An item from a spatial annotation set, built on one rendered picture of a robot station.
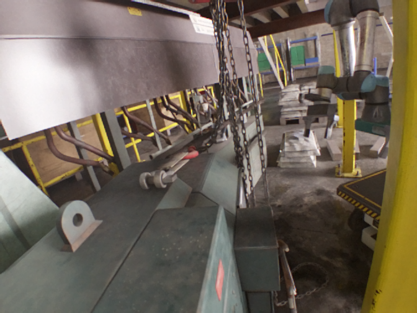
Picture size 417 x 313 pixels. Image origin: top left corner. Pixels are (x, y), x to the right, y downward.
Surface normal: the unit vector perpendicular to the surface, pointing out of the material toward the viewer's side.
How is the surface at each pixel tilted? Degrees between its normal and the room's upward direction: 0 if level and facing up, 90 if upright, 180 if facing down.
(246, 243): 0
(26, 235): 90
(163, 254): 0
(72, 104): 90
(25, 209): 90
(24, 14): 78
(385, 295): 90
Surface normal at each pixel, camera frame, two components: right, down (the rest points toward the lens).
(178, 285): -0.19, -0.93
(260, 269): -0.16, 0.35
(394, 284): -0.48, 0.37
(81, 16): 0.80, -0.19
